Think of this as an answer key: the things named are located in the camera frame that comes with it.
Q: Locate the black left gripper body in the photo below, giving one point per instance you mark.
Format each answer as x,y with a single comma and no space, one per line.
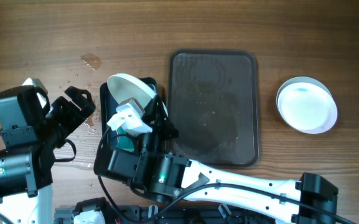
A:
65,116

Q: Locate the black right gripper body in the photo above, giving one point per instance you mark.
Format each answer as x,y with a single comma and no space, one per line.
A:
159,123

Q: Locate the green yellow sponge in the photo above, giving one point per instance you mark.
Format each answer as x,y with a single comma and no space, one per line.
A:
123,142

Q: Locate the white plate blue stain front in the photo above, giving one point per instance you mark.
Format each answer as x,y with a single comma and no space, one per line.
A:
333,124

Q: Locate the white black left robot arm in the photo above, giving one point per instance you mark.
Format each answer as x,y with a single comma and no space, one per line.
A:
26,180

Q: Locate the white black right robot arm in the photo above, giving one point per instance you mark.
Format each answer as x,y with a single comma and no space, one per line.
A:
312,199

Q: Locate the black water basin tray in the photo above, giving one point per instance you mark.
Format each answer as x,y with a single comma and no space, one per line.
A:
106,102

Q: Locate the dark brown serving tray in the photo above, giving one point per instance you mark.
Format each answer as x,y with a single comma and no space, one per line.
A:
212,100

